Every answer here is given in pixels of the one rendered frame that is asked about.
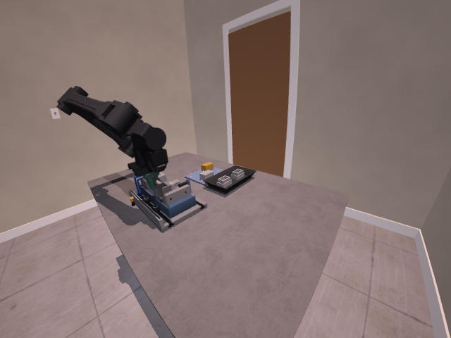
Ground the yellow block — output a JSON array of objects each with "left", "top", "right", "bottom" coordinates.
[{"left": 201, "top": 162, "right": 214, "bottom": 171}]

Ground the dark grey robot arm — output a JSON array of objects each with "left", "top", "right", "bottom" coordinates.
[{"left": 57, "top": 86, "right": 168, "bottom": 173}]

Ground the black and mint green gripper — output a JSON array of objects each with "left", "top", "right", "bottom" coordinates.
[{"left": 128, "top": 146, "right": 159, "bottom": 191}]

